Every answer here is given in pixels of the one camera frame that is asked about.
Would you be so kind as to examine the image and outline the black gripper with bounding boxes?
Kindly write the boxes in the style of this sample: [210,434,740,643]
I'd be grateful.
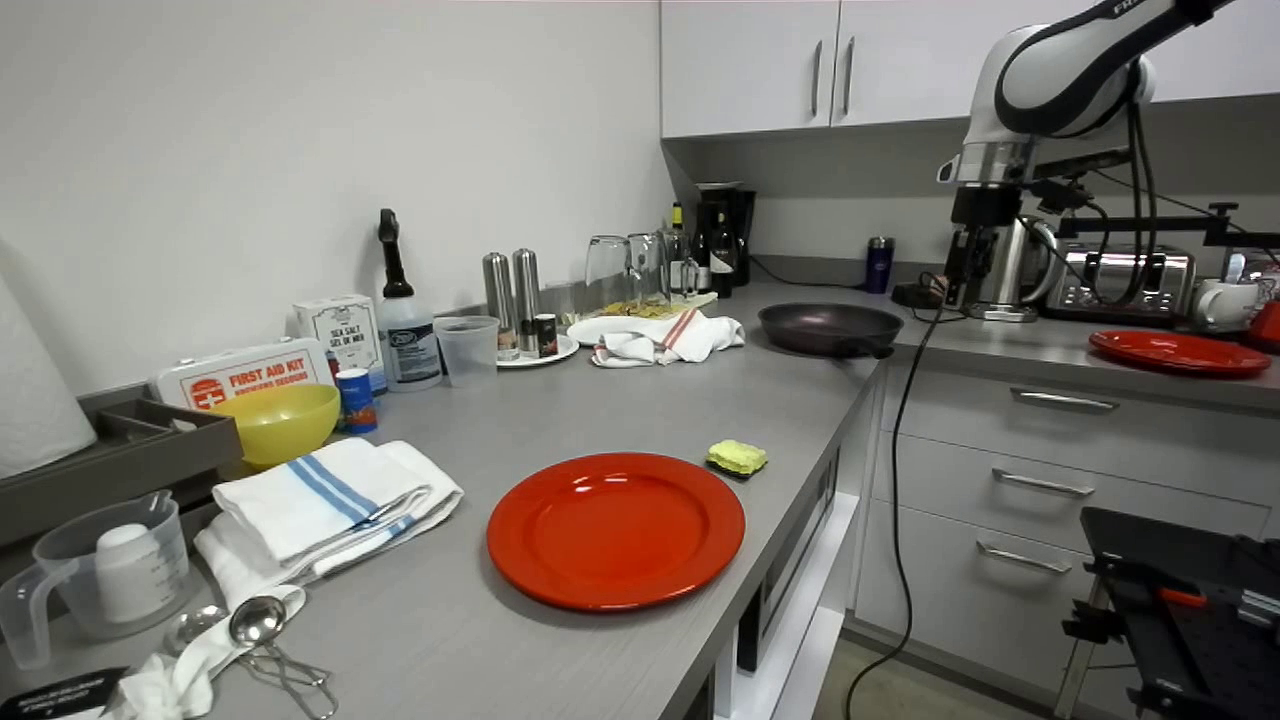
[945,181,1028,312]

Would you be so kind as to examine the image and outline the dark frying pan black handle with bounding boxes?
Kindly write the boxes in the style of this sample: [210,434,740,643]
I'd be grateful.
[755,301,907,363]

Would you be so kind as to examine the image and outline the steel kettle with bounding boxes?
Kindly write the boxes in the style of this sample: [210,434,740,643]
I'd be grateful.
[981,216,1065,328]

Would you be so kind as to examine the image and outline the black round base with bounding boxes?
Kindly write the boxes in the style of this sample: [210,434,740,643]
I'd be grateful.
[886,274,956,312]

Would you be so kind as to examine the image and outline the blue cylindrical object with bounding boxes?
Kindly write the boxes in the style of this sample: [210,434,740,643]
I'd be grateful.
[861,234,900,296]

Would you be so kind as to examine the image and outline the steel toaster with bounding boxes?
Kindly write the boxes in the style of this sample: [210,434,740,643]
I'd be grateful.
[1042,239,1200,324]

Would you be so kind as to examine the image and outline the red plate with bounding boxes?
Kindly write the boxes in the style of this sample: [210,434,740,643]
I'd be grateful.
[1084,324,1270,386]
[483,447,748,615]

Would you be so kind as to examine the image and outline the black coffee maker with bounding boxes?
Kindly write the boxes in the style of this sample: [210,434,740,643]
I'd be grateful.
[692,181,760,301]

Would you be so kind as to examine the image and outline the white mug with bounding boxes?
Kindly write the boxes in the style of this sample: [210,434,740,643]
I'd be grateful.
[1190,277,1265,336]

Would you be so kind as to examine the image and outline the grey drawer cabinet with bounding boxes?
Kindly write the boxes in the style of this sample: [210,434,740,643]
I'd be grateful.
[849,350,1280,713]

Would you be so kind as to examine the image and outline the white towel red stripe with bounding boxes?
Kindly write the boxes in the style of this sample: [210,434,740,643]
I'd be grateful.
[583,303,748,373]

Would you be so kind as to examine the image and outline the slim dark bottle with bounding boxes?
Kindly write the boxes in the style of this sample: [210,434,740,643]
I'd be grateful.
[665,200,692,296]

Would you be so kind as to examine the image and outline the white upper cabinet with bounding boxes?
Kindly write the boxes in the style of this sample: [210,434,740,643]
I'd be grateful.
[655,0,1280,139]

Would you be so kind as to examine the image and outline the yellow sponge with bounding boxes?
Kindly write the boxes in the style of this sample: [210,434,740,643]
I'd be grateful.
[702,436,771,482]

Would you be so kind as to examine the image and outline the red pot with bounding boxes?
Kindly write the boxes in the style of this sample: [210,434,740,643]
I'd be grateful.
[1243,294,1280,357]

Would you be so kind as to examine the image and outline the upturned clear glass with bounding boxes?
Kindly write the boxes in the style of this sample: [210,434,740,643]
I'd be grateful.
[622,227,666,303]
[578,234,633,312]

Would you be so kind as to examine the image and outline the colourful placemat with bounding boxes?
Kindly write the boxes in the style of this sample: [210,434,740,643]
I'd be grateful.
[583,290,714,324]

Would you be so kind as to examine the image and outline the white dinner plate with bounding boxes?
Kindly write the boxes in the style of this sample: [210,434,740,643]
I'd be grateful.
[564,307,670,352]

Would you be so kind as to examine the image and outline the black equipment stand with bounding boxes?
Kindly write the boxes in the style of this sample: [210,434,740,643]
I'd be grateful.
[1054,501,1280,720]

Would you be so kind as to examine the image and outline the small dark spice jar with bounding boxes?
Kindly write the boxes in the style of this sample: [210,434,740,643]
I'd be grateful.
[529,307,564,361]

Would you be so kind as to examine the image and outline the steel shaker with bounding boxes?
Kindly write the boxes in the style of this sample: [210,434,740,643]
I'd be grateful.
[513,246,549,352]
[478,249,514,352]

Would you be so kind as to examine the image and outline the small white plate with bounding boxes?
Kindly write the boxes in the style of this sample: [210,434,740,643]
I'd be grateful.
[490,328,583,373]

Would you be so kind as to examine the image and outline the translucent plastic cup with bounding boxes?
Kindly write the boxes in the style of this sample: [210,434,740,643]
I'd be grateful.
[436,312,505,387]

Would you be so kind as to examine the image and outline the clear spray bottle black nozzle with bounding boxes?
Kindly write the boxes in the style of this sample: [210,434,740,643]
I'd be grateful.
[373,206,449,394]

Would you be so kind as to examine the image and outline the small blue can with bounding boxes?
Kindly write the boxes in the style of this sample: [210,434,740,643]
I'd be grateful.
[333,363,379,436]

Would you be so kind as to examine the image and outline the small white box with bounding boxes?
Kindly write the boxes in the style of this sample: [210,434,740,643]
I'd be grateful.
[288,294,389,376]

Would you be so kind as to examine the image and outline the white towel blue stripes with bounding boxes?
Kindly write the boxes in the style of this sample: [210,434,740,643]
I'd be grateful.
[209,434,469,579]

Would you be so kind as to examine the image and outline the white first aid box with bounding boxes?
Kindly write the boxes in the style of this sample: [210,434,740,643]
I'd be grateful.
[146,331,334,411]

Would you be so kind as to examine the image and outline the crumpled white cloth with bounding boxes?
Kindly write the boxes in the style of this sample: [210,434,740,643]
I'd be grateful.
[111,523,317,720]

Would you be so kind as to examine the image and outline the metal spoon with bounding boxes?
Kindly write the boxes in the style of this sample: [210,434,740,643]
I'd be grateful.
[156,592,292,655]

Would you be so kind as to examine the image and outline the grey tray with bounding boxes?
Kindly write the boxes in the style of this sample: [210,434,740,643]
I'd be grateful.
[0,380,248,553]

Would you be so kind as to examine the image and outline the small white cup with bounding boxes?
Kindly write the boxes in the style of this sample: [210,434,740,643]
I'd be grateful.
[91,519,175,628]

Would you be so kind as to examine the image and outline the white paper towel roll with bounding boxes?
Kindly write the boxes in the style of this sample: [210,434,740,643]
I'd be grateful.
[0,274,99,482]

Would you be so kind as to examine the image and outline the clear measuring cup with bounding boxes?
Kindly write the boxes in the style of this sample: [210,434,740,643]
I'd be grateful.
[0,491,197,672]

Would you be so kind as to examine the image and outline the flat black object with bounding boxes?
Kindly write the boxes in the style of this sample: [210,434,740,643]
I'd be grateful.
[0,662,129,720]

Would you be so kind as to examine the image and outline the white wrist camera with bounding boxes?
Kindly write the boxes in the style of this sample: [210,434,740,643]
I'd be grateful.
[930,139,1017,194]

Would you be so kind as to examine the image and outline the metal drawer handle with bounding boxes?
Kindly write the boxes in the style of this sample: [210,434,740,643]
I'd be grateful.
[969,535,1080,579]
[988,465,1099,501]
[1007,386,1121,418]

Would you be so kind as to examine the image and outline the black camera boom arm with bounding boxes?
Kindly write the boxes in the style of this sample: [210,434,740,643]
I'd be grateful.
[1032,150,1280,254]

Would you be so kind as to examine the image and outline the metal cabinet door handle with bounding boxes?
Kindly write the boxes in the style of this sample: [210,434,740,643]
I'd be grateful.
[837,33,861,125]
[804,38,826,127]

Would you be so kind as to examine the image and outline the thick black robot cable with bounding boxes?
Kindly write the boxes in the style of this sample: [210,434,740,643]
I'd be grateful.
[838,98,1162,720]

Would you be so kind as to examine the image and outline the metal wire whisk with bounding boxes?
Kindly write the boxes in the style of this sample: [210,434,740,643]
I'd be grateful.
[234,641,342,720]

